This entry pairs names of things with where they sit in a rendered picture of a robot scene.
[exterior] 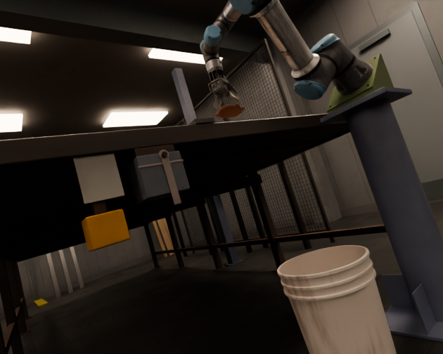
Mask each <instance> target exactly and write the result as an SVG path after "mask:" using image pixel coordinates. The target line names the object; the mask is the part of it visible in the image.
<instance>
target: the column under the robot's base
mask: <svg viewBox="0 0 443 354"><path fill-rule="evenodd" d="M410 94H412V90H411V89H408V88H395V87H388V86H384V87H382V88H380V89H378V90H377V91H374V92H372V93H370V94H368V95H367V96H364V97H363V98H360V99H358V100H356V101H354V102H353V103H350V104H349V105H346V106H344V107H342V108H340V109H339V110H336V111H334V112H332V113H330V114H328V115H326V116H325V117H322V118H320V121H321V123H325V122H343V121H347V124H348V127H349V129H350V132H351V135H352V137H353V140H354V144H355V145H356V148H357V152H358V153H359V157H360V160H361V163H362V165H363V168H364V171H365V173H366V177H367V179H368V182H369V185H370V187H371V190H372V193H373V196H374V198H375V201H376V204H377V206H378V209H379V212H380V215H381V218H382V220H383V223H384V226H385V229H386V231H387V234H388V237H389V239H390V242H391V245H392V248H393V250H394V254H395V256H396V259H397V262H398V264H399V267H400V270H401V272H402V275H381V277H382V279H383V283H384V285H385V288H386V291H387V295H388V296H389V299H390V303H391V306H390V307H389V308H388V309H387V311H386V312H385V316H386V318H387V323H388V326H389V328H390V333H391V334H396V335H401V336H410V337H415V338H420V339H428V340H433V341H441V342H443V239H442V236H441V235H440V232H439V229H438V227H437V224H436V221H435V218H434V216H433V214H432V211H431V208H430V205H429V203H428V200H427V197H426V196H425V192H424V190H423V187H422V185H421V182H420V179H419V177H418V174H417V172H416V168H415V166H414V164H413V161H412V158H411V155H410V154H409V150H408V148H407V146H406V143H405V140H404V137H403V135H402V132H401V130H400V127H399V125H398V122H397V119H396V117H395V115H394V112H393V109H392V106H391V104H390V103H393V102H394V101H396V100H399V99H401V98H403V97H405V96H408V95H410Z"/></svg>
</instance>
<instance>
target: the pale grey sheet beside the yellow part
mask: <svg viewBox="0 0 443 354"><path fill-rule="evenodd" d="M73 160H74V163H75V168H76V172H77V177H78V181H79V186H80V189H81V192H82V197H83V200H84V204H88V203H92V202H98V201H101V200H105V199H111V198H115V197H121V196H124V190H123V187H122V182H121V179H120V175H119V171H118V168H117V163H116V161H115V156H114V153H110V154H104V155H93V156H87V157H76V158H73Z"/></svg>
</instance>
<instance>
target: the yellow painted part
mask: <svg viewBox="0 0 443 354"><path fill-rule="evenodd" d="M91 208H92V211H93V216H89V217H86V218H85V219H84V220H83V221H82V229H83V232H84V237H85V240H86V245H87V249H88V251H94V250H97V249H101V248H103V247H107V246H110V245H113V244H117V243H119V242H123V241H126V240H129V239H130V235H129V230H128V227H127V222H126V219H125V216H124V212H123V210H122V209H118V210H115V211H109V212H108V210H107V208H106V205H105V200H101V201H98V202H92V203H91Z"/></svg>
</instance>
